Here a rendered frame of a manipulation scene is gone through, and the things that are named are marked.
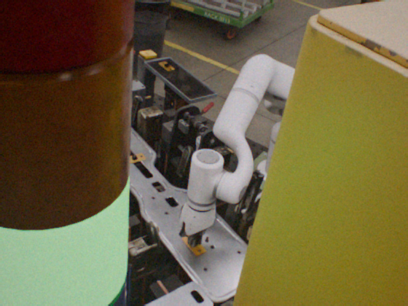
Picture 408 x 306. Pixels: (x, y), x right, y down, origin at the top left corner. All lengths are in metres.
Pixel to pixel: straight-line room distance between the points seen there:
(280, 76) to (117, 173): 1.24
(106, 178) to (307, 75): 0.10
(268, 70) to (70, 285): 1.17
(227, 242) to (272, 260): 1.19
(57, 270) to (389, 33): 0.16
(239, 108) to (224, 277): 0.49
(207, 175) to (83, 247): 0.99
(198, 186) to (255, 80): 0.34
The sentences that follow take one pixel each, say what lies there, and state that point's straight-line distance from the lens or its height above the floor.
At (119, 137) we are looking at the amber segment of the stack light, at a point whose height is 1.96.
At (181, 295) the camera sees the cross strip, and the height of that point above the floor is 1.00.
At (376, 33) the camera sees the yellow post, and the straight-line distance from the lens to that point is 0.19.
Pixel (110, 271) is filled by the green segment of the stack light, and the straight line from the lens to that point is 0.21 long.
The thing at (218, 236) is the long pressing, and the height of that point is 1.00.
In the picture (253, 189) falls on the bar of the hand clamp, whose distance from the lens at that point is 1.40.
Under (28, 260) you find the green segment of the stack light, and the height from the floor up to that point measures 1.92.
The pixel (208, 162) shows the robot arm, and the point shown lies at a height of 1.35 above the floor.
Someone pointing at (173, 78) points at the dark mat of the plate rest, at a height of 1.16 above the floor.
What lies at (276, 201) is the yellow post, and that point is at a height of 1.90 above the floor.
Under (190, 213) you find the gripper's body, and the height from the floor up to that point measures 1.17.
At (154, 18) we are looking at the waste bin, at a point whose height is 0.56.
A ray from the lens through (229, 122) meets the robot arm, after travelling 1.23.
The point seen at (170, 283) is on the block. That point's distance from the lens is 1.35.
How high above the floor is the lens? 2.06
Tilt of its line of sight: 37 degrees down
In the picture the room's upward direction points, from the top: 9 degrees clockwise
